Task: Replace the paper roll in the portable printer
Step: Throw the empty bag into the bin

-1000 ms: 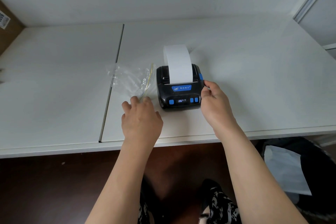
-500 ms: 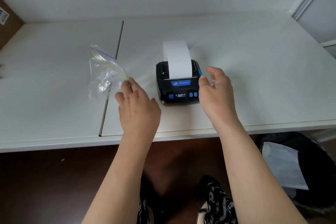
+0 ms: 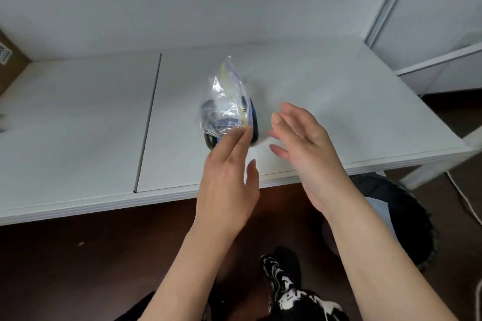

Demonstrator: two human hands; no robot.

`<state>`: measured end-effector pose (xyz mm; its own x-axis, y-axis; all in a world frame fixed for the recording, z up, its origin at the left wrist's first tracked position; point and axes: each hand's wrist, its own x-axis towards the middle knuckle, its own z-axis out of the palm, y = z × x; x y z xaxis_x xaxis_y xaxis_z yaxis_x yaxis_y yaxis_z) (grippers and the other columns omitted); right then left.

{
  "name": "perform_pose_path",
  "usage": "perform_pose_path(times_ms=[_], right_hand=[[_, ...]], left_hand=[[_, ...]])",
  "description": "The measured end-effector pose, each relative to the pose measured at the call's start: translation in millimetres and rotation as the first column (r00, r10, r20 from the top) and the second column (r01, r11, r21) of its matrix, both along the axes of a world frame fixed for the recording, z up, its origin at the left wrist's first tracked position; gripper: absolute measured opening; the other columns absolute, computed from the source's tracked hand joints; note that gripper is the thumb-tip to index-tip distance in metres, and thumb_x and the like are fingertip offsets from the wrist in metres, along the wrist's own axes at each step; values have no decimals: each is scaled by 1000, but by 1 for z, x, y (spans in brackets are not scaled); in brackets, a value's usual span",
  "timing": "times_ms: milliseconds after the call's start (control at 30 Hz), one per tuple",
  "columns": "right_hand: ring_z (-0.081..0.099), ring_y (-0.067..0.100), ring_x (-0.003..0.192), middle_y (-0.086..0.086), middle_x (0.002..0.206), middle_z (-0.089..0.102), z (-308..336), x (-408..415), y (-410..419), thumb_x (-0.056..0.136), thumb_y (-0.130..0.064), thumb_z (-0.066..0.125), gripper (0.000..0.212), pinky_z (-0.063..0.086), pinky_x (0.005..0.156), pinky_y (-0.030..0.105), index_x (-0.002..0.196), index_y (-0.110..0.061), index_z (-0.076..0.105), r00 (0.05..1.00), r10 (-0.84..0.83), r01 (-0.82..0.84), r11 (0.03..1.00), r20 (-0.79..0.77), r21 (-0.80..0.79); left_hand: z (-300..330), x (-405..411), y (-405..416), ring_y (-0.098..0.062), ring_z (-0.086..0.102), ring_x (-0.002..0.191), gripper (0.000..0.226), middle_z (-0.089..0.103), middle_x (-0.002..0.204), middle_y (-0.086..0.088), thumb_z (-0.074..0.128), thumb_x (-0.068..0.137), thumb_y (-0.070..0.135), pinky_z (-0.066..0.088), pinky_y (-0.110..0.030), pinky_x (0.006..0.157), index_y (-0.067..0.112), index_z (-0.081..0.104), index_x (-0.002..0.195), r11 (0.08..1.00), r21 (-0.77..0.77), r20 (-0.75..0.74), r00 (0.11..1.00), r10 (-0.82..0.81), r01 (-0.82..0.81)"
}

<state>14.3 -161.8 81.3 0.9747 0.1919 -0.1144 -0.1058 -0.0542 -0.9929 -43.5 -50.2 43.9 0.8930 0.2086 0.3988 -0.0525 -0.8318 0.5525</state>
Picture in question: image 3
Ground person's left hand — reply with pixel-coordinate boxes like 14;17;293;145
194;125;261;242

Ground person's right hand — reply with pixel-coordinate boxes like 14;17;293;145
268;102;356;216

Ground black printer with blue buttons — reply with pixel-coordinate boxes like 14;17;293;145
201;97;261;150

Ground clear zip plastic bag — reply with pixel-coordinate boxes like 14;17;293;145
199;55;254;141

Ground person's left forearm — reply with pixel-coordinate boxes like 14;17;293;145
137;223;236;321

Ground person's right forearm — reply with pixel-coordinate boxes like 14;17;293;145
323;183;458;321

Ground person's right patterned shoe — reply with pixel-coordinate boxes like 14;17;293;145
260;245;302;304

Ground black trash bin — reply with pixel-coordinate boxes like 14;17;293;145
322;175;436;269

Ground white table leg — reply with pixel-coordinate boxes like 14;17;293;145
399;136;482;191

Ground black white patterned trousers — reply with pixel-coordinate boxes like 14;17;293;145
269;286;351;321

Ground white cabinet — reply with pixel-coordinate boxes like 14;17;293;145
363;0;482;96

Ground brown cardboard box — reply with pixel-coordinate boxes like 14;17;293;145
0;29;32;98

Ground white sticker label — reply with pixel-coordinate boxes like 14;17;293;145
0;42;13;66

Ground white cable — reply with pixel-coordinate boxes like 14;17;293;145
446;172;482;227

